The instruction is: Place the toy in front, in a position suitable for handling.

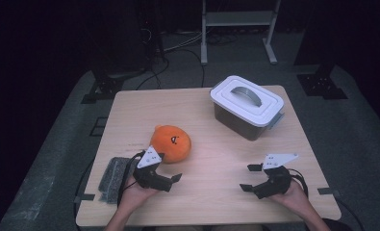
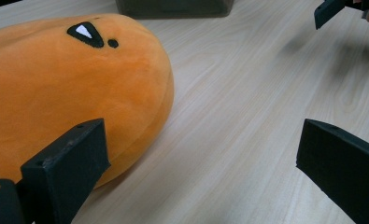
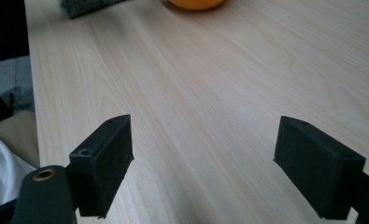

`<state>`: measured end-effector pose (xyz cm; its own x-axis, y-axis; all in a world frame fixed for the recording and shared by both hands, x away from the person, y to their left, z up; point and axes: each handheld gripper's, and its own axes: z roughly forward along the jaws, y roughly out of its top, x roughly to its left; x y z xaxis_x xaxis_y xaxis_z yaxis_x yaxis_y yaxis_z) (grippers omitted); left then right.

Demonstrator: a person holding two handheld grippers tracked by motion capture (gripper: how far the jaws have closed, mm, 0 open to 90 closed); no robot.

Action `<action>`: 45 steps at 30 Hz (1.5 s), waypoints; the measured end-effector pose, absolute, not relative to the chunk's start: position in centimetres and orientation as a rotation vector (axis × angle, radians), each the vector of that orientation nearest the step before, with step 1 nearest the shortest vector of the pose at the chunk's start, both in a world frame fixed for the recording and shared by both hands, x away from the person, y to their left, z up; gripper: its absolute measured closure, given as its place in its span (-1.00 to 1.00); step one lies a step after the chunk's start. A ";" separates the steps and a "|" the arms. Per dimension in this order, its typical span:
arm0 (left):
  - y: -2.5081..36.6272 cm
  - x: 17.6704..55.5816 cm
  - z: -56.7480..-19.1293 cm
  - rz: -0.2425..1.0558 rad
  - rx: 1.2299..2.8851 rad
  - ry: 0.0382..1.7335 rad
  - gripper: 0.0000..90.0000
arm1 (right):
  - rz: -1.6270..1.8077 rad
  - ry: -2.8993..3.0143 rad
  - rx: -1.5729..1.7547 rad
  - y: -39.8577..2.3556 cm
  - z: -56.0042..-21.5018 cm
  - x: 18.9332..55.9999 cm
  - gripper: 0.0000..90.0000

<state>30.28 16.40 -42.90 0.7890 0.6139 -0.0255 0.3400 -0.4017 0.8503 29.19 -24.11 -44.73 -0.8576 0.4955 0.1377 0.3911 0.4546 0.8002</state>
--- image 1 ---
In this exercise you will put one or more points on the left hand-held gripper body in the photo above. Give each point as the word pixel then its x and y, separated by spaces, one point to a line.
pixel 152 179

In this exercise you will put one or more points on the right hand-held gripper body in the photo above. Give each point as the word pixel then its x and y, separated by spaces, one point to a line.
pixel 275 184

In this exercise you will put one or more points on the orange plush toy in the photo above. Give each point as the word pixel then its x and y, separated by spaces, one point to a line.
pixel 174 149

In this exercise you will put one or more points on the grey knitted cloth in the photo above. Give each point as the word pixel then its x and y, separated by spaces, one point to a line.
pixel 112 176

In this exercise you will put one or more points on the dark clear storage box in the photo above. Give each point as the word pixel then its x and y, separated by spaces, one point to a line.
pixel 239 125

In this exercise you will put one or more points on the person's left hand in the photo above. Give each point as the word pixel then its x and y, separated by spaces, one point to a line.
pixel 134 195

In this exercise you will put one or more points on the person's right hand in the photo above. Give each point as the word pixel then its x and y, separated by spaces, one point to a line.
pixel 295 199

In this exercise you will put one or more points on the black tape strip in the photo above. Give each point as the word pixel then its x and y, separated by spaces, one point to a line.
pixel 85 198
pixel 328 191

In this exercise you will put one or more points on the black tape square outline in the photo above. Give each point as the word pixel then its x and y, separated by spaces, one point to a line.
pixel 98 126

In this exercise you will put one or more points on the black rounded object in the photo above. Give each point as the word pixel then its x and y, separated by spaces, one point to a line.
pixel 336 224

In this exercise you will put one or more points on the black stand base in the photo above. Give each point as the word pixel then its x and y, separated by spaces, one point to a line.
pixel 106 86
pixel 319 85

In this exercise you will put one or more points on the white metal stand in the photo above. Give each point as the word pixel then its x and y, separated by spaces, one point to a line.
pixel 239 18

